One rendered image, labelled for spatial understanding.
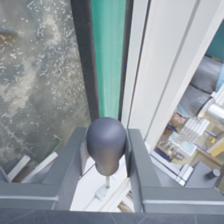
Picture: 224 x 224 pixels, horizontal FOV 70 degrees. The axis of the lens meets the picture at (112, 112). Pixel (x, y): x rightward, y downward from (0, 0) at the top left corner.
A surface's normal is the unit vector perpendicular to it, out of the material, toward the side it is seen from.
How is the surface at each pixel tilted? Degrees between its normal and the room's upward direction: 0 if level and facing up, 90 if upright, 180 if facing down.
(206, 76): 90
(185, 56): 90
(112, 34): 0
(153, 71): 90
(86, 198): 90
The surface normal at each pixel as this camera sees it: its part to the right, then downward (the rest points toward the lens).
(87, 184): 0.01, -0.60
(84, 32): -0.67, 0.59
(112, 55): 0.74, 0.54
